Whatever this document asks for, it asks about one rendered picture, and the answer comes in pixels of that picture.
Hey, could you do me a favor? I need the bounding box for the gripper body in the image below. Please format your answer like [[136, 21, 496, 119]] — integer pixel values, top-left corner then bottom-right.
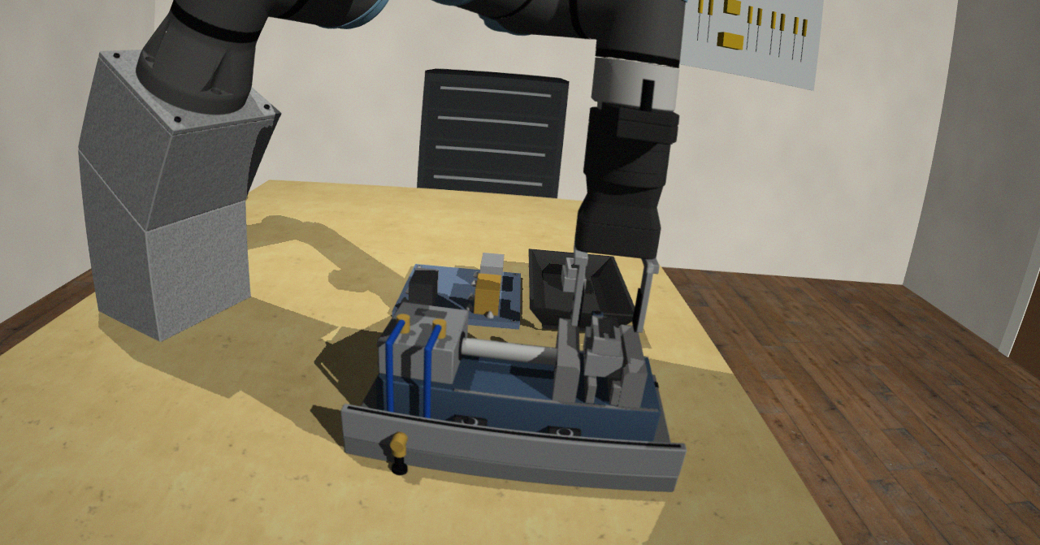
[[574, 57, 679, 259]]

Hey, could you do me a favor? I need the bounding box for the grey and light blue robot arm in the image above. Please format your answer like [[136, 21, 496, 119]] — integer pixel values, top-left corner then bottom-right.
[[136, 0, 687, 115]]

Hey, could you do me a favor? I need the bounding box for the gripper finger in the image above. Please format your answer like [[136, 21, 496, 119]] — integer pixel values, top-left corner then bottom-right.
[[571, 246, 588, 327], [632, 257, 660, 332]]

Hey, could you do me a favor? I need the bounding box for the yellow block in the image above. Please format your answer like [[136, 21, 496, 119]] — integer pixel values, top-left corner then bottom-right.
[[474, 273, 501, 316]]

